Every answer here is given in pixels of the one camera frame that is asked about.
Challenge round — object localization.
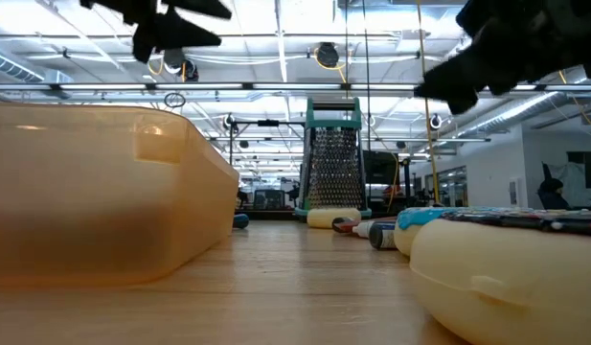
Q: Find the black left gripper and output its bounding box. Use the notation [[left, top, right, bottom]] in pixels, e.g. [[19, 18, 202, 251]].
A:
[[79, 0, 234, 64]]

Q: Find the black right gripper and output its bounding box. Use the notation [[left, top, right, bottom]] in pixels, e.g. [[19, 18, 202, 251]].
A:
[[413, 0, 591, 116]]

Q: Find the small white-green object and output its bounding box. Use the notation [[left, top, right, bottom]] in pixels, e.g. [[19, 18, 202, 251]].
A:
[[331, 216, 361, 235]]

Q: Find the donut with dark sprinkled icing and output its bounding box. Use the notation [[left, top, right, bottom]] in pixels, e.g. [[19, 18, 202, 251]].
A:
[[409, 209, 591, 345]]

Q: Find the long ceiling strip light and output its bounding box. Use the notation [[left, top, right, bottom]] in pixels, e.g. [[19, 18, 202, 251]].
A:
[[202, 136, 492, 144], [0, 81, 559, 93]]

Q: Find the black monitor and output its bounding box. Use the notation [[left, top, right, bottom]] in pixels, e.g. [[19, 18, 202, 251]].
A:
[[362, 149, 398, 186]]

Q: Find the person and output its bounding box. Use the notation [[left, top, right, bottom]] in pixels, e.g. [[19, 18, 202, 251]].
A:
[[536, 177, 574, 212]]

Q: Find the teal steel box grater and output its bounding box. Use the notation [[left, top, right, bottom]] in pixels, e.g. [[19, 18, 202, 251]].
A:
[[294, 97, 373, 222]]

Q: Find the orange translucent plastic bin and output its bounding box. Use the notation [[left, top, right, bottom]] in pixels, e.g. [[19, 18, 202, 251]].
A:
[[0, 101, 240, 289]]

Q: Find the black ceiling cable reel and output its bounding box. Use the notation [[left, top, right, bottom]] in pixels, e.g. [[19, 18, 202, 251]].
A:
[[314, 41, 343, 70], [161, 45, 200, 83]]

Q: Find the yellow hanging cable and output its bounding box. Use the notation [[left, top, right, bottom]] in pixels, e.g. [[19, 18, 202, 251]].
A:
[[415, 0, 442, 205]]

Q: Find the black hanging cable loop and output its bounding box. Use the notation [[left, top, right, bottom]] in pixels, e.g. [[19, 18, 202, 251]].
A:
[[162, 91, 188, 110]]

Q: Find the black coiled cable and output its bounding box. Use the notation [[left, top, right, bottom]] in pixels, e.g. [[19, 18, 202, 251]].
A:
[[360, 0, 375, 200]]

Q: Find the black gantry frame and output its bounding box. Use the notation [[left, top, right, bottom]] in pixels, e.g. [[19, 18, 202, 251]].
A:
[[228, 119, 307, 167]]

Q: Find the black wall screen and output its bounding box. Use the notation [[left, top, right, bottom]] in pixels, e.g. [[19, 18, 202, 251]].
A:
[[566, 150, 591, 190]]

